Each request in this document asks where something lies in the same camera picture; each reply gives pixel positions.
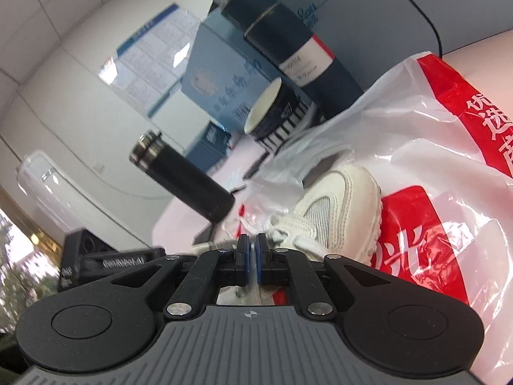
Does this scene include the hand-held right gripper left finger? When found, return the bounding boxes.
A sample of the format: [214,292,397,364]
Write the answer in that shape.
[80,233,254,321]

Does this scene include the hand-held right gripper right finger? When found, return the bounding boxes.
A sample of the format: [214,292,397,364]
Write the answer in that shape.
[253,233,395,321]

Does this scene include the window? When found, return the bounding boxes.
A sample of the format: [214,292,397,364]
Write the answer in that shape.
[0,208,65,331]

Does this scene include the white air conditioner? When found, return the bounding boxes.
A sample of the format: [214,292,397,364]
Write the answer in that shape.
[15,149,103,229]

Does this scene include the black thermos bottle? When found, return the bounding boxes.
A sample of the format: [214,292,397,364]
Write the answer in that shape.
[128,129,236,223]

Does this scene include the small teal box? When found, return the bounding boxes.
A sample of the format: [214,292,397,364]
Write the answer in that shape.
[188,121,231,174]

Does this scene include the striped ceramic bowl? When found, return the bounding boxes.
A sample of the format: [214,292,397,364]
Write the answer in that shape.
[256,100,317,155]

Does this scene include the dark blue ceramic bowl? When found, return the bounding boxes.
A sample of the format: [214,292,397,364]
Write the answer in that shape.
[244,77,305,139]

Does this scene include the red and white plastic bag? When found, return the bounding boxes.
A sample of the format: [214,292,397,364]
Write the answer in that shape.
[150,51,513,370]

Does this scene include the light blue box with label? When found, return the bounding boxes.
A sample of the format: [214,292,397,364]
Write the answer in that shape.
[180,20,289,129]

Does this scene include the dark blue vacuum bottle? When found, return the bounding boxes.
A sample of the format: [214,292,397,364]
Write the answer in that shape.
[218,0,365,120]

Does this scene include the large light blue cardboard box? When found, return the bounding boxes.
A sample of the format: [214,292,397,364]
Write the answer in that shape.
[281,0,513,101]

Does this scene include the wall poster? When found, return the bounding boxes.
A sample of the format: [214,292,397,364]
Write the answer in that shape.
[97,3,201,119]

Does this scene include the black hanging cable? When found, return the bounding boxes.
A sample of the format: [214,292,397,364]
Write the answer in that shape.
[385,0,443,59]

